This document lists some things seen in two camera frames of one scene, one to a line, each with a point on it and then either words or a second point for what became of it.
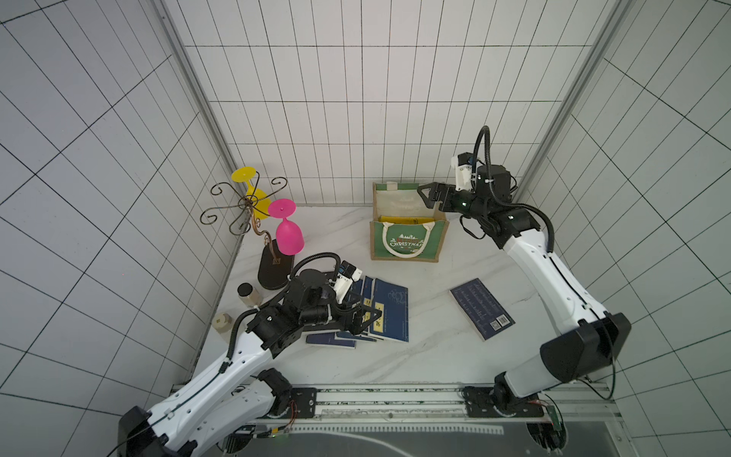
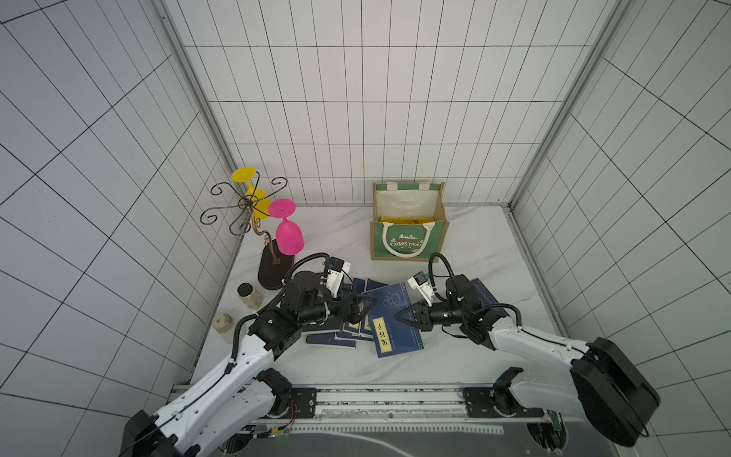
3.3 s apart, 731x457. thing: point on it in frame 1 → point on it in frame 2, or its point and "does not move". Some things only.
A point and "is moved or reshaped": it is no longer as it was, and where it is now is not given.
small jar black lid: x=248 y=294 does not move
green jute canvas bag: x=404 y=228 does not move
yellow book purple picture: x=404 y=220 does not move
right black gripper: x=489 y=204 → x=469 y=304
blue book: x=392 y=301 is moved or reshaped
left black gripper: x=354 y=327 does not move
